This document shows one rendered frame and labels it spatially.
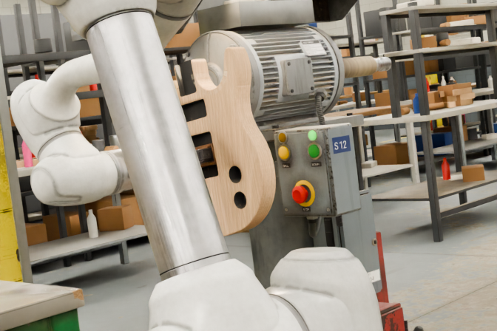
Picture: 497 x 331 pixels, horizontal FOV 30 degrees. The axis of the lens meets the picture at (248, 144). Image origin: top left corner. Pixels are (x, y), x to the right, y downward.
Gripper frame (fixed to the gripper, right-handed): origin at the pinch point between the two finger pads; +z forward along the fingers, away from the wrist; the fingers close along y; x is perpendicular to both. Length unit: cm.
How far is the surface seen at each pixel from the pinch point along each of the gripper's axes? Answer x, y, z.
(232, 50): 20.4, 16.0, 1.2
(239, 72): 15.4, 16.4, 1.4
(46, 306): -20, 22, -59
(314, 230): -21.7, 9.4, 22.6
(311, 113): 7, -7, 50
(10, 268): -19, -103, 9
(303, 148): -2.8, 15.4, 17.7
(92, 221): -15, -400, 254
